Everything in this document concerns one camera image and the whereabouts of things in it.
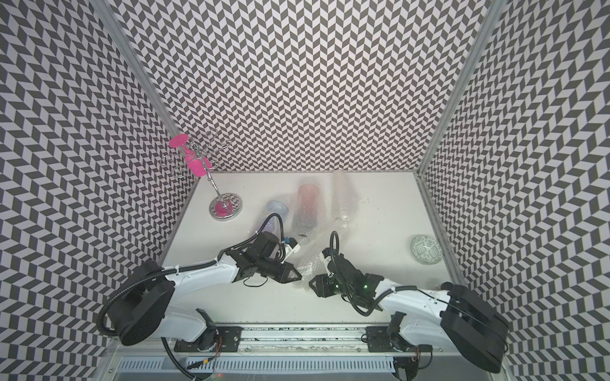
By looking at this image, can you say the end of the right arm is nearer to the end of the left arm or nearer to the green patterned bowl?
the end of the left arm

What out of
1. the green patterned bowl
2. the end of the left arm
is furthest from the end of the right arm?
the green patterned bowl

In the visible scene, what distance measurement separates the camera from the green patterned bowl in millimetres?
905
